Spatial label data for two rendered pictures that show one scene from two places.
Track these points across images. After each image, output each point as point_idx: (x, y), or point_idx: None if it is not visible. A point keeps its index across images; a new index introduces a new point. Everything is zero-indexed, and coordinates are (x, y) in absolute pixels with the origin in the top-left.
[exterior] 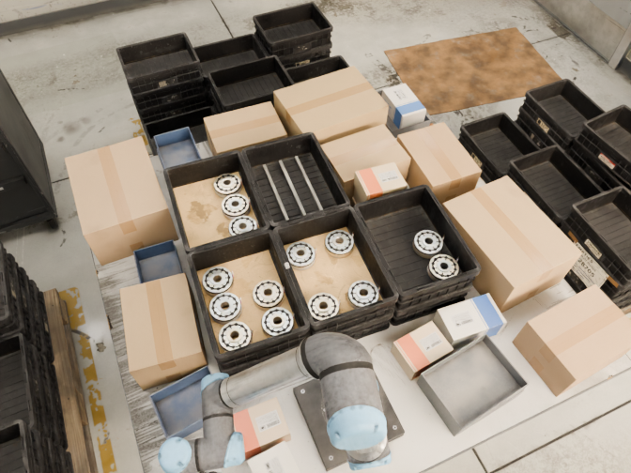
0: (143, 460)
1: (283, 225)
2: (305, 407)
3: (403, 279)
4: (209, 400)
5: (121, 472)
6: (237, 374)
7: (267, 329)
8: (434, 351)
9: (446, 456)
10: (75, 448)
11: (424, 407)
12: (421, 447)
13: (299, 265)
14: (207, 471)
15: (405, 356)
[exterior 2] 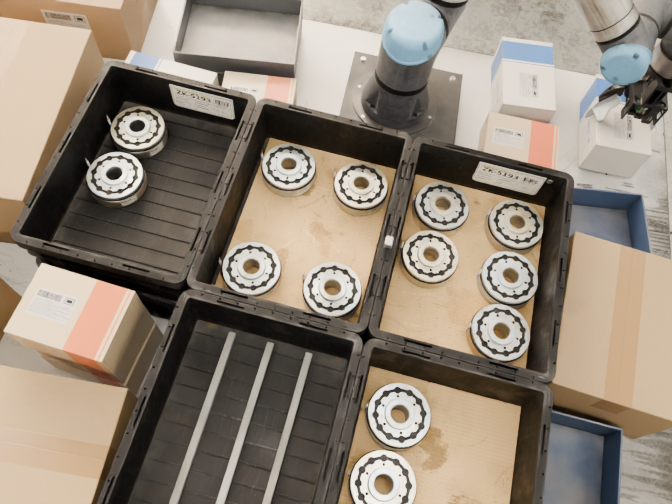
0: (666, 214)
1: (341, 326)
2: (450, 133)
3: (206, 162)
4: (648, 32)
5: None
6: (616, 2)
7: (465, 202)
8: (250, 83)
9: (325, 24)
10: None
11: (306, 70)
12: (343, 45)
13: (350, 269)
14: (618, 99)
15: (290, 99)
